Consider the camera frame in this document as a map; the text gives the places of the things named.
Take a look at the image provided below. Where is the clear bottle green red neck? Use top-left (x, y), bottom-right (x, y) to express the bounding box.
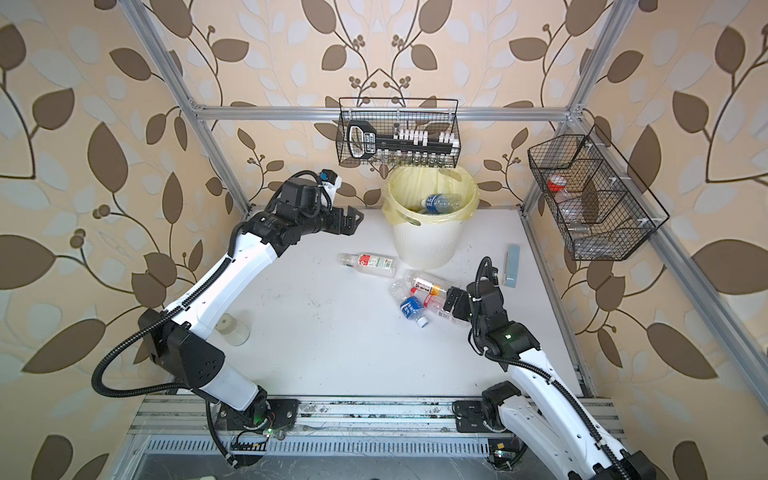
top-left (338, 253), bottom-right (396, 278)

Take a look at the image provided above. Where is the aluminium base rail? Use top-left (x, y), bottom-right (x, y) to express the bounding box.
top-left (108, 392), bottom-right (552, 479)

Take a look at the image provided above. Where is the yellow bin liner bag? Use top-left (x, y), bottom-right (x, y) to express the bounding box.
top-left (382, 167), bottom-right (479, 226)

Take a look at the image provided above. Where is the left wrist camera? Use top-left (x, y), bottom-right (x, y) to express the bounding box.
top-left (277, 169), bottom-right (342, 214)

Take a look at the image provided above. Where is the red capped item in basket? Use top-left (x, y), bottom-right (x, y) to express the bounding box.
top-left (547, 175), bottom-right (567, 193)

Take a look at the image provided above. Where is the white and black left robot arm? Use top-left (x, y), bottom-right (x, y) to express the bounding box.
top-left (91, 207), bottom-right (364, 433)

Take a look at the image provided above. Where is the black rack of white vials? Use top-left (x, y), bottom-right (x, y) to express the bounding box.
top-left (341, 120), bottom-right (461, 164)

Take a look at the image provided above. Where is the white ribbed waste bin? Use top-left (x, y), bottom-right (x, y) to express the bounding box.
top-left (387, 211), bottom-right (471, 270)

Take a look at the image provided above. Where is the black wire basket wall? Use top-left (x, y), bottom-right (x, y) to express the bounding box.
top-left (334, 95), bottom-right (462, 168)
top-left (527, 126), bottom-right (670, 261)

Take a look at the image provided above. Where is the black wire basket back wall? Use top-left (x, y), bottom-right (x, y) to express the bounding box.
top-left (334, 95), bottom-right (462, 168)

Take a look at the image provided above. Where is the water bottle blue label white cap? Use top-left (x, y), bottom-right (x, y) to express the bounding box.
top-left (420, 193), bottom-right (464, 215)

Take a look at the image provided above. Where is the black wire basket right wall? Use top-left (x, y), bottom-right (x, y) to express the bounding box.
top-left (527, 126), bottom-right (670, 261)

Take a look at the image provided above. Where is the clear bottle red cap red print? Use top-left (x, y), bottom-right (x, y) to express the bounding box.
top-left (411, 287), bottom-right (465, 325)

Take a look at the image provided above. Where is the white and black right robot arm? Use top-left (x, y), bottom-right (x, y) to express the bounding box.
top-left (446, 256), bottom-right (657, 479)

